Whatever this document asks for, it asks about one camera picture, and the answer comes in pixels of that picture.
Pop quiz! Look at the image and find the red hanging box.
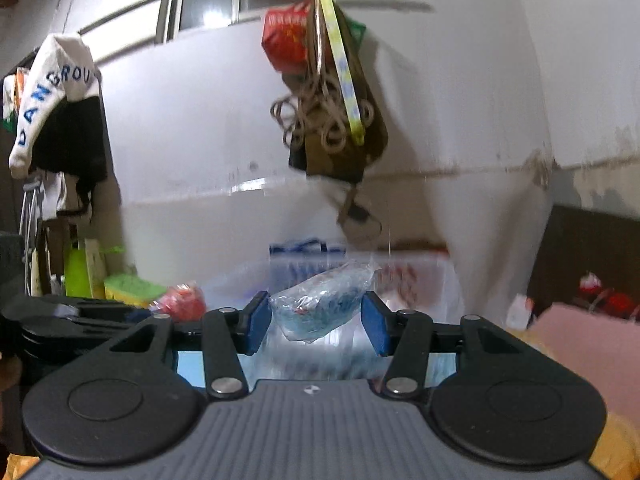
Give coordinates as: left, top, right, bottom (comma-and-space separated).
261, 1, 321, 73

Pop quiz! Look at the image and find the blue tote bag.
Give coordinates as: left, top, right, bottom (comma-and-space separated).
269, 237, 346, 261

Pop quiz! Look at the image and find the white garment with blue letters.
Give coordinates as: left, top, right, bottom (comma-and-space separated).
9, 34, 98, 179

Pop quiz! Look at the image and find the red patterned cloth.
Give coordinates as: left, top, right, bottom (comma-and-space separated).
579, 272, 640, 320

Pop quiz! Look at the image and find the hanging brown bag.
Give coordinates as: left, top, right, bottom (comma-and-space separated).
288, 2, 391, 246

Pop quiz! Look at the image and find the green tin box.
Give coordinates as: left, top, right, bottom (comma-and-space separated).
102, 272, 168, 307

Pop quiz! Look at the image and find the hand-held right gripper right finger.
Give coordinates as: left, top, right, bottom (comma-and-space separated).
361, 291, 536, 401

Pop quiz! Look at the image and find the dark wooden headboard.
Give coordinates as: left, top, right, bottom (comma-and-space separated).
527, 204, 640, 311

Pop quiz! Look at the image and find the pink cloth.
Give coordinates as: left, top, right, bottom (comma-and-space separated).
530, 305, 640, 416

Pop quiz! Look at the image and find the black garment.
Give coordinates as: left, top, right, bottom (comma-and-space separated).
30, 96, 108, 213

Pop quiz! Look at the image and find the clear bag with blue contents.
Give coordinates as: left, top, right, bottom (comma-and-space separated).
269, 257, 383, 343

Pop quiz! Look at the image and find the coiled brown cord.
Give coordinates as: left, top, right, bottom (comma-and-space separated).
270, 0, 376, 153

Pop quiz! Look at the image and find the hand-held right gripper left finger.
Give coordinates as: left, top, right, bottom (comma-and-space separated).
100, 291, 273, 401

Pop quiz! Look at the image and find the yellow green strap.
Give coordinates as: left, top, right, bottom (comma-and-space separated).
310, 0, 366, 147

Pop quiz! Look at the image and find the red item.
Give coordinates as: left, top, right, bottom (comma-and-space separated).
149, 281, 207, 322

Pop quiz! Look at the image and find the clear plastic basket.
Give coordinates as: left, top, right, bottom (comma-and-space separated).
200, 252, 468, 356

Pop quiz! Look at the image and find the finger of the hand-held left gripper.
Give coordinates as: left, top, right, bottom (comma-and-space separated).
82, 303, 153, 335

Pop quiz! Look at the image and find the metal crutch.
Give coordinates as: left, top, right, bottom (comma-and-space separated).
20, 180, 48, 296

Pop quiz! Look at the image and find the orange blanket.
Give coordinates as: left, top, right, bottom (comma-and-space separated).
587, 410, 640, 480

